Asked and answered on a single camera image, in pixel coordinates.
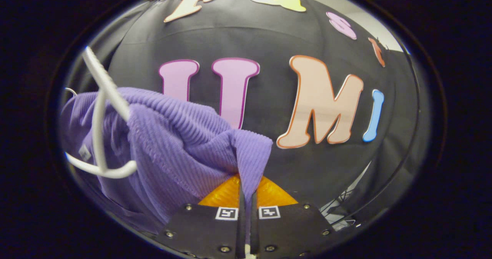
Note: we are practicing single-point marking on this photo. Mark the white plastic hanger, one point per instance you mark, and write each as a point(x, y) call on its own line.
point(107, 84)

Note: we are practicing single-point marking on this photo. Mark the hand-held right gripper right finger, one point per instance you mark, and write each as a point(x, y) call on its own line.
point(254, 232)

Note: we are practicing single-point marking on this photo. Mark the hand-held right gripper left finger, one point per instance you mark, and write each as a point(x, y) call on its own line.
point(241, 232)

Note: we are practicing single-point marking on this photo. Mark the purple ribbed garment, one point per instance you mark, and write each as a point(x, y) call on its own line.
point(180, 143)

